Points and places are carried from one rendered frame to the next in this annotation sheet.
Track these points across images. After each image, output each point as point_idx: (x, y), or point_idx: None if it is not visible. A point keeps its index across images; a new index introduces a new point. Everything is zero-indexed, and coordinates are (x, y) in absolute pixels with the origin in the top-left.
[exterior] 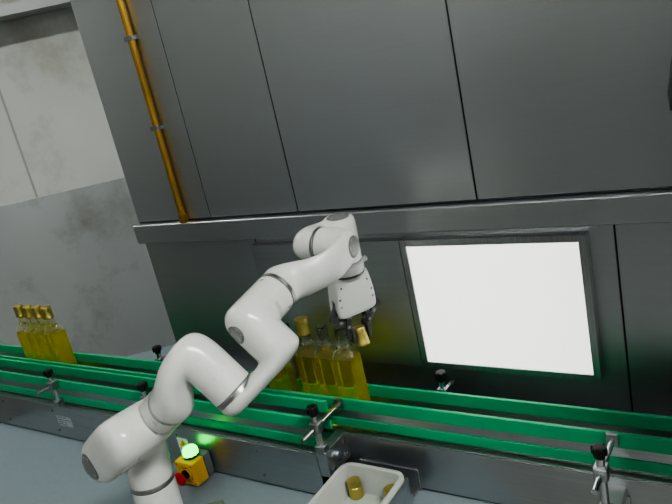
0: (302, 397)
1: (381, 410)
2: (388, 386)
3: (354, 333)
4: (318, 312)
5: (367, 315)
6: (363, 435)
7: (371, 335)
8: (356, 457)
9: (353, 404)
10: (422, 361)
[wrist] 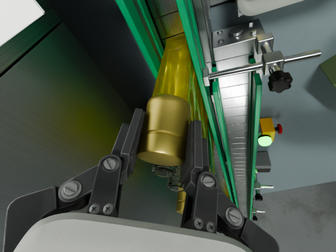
0: (218, 117)
1: (186, 3)
2: (138, 40)
3: (196, 149)
4: (138, 191)
5: (114, 183)
6: (205, 22)
7: (137, 110)
8: (210, 24)
9: (198, 58)
10: (55, 25)
